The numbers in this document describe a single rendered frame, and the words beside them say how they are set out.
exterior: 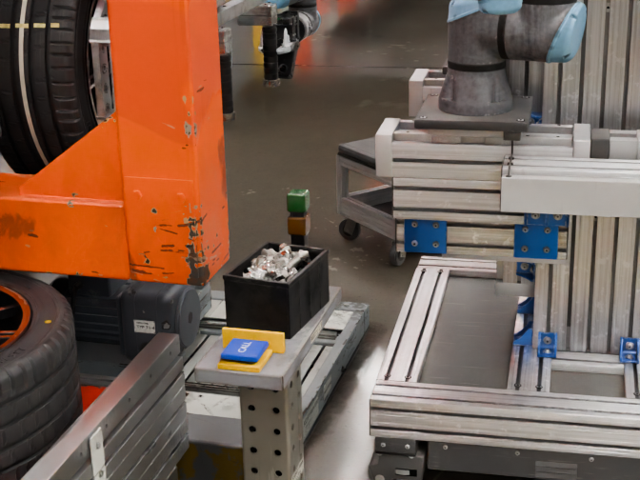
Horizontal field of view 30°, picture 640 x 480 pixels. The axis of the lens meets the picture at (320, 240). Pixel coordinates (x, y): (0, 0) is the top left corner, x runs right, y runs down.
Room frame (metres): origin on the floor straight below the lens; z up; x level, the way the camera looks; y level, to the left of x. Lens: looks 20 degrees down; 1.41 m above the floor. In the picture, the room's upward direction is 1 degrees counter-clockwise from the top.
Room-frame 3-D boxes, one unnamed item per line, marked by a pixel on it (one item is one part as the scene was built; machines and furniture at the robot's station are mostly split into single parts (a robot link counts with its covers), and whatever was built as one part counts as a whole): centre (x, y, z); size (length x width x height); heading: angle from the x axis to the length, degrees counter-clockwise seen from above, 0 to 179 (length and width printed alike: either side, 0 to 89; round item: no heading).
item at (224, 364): (1.98, 0.14, 0.46); 0.08 x 0.08 x 0.01; 74
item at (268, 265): (2.18, 0.08, 0.51); 0.20 x 0.14 x 0.13; 157
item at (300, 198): (2.33, 0.04, 0.64); 0.04 x 0.04 x 0.04; 74
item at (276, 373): (2.14, 0.10, 0.44); 0.43 x 0.17 x 0.03; 164
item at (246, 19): (2.93, 0.14, 0.93); 0.09 x 0.05 x 0.05; 74
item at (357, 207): (3.80, -0.32, 0.17); 0.43 x 0.36 x 0.34; 122
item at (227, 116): (2.60, 0.20, 0.83); 0.04 x 0.04 x 0.16
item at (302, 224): (2.33, 0.04, 0.59); 0.04 x 0.04 x 0.04; 74
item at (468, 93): (2.37, -0.32, 0.87); 0.15 x 0.15 x 0.10
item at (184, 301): (2.54, 0.50, 0.26); 0.42 x 0.18 x 0.35; 74
